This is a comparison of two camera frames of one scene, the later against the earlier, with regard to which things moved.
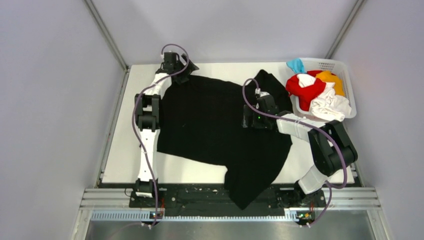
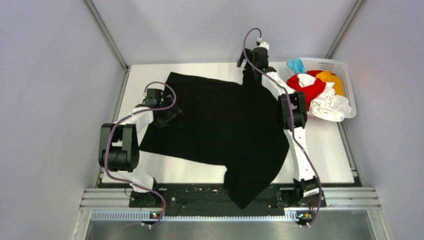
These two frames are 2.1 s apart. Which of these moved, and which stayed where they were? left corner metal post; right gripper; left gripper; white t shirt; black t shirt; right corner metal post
Moved: left gripper; right gripper
Stayed: right corner metal post; white t shirt; left corner metal post; black t shirt
